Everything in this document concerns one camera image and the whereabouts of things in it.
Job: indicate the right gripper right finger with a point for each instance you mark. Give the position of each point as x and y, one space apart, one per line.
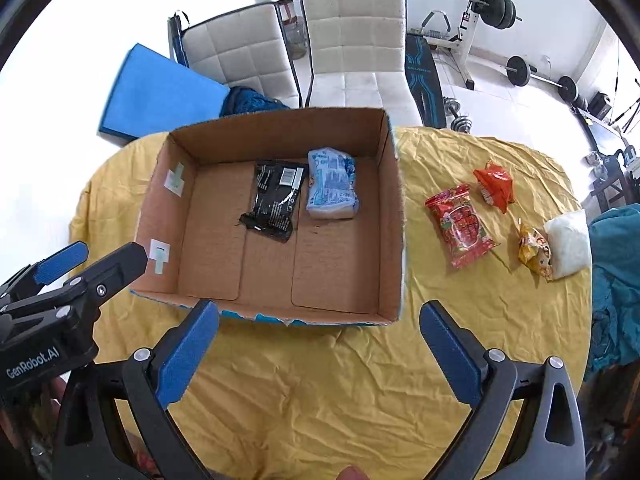
486 385

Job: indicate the short barbell on floor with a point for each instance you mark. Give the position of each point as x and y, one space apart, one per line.
519 73

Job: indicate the white padded chair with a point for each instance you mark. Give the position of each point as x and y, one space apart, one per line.
357 56
244 47

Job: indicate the blue foam mat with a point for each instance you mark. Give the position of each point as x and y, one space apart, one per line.
152 94

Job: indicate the chrome dumbbell pair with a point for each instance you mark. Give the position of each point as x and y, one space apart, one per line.
459 122

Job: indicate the black snack packet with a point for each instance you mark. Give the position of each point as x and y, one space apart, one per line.
277 186

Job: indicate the red snack packet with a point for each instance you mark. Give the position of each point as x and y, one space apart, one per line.
462 230

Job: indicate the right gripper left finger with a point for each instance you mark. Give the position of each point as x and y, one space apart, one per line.
155 378

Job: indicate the yellow tablecloth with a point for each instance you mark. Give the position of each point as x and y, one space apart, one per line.
302 402

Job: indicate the light blue tissue pack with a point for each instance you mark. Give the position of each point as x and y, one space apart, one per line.
332 185

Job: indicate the left white padded chair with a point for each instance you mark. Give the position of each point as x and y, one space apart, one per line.
244 47

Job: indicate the open cardboard box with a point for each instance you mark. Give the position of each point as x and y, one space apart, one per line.
225 218

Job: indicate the yellow panda snack packet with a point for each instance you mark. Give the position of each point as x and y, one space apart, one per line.
534 250

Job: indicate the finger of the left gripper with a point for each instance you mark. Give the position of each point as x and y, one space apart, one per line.
112 269
31 279

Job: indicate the white zip bag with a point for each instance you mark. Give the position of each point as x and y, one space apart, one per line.
569 240

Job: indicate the right white padded chair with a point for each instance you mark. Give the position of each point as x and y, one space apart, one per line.
357 56

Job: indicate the dark blue cloth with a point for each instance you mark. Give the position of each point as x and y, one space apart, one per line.
245 100

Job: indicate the orange snack packet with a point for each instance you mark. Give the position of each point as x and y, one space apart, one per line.
496 186

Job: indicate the black blue weight bench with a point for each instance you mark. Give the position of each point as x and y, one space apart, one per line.
423 81

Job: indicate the white barbell rack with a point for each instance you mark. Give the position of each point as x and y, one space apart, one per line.
457 43

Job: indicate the teal cloth pile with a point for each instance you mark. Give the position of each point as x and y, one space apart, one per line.
614 238

